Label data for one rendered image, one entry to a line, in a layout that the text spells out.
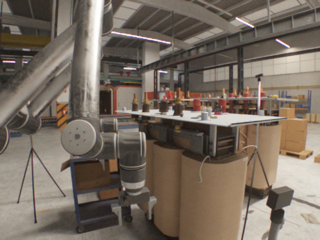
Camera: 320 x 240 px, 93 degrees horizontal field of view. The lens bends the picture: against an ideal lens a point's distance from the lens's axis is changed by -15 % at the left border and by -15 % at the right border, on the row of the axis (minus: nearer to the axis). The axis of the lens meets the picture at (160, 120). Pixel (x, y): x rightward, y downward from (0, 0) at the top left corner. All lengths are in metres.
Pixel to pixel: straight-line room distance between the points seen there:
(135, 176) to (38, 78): 0.63
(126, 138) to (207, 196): 0.77
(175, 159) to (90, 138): 1.08
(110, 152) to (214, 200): 0.83
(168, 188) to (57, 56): 1.30
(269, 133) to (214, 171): 1.74
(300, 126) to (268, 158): 2.96
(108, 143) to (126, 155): 0.08
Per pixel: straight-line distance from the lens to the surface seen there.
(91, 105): 0.58
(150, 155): 1.91
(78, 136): 0.54
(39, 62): 0.97
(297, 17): 9.85
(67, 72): 1.67
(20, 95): 0.97
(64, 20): 12.65
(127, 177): 0.73
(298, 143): 5.81
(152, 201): 0.85
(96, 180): 2.12
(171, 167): 1.56
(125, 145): 0.69
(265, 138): 2.81
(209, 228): 1.42
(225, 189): 1.30
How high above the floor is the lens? 1.46
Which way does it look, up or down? 5 degrees down
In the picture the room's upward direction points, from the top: straight up
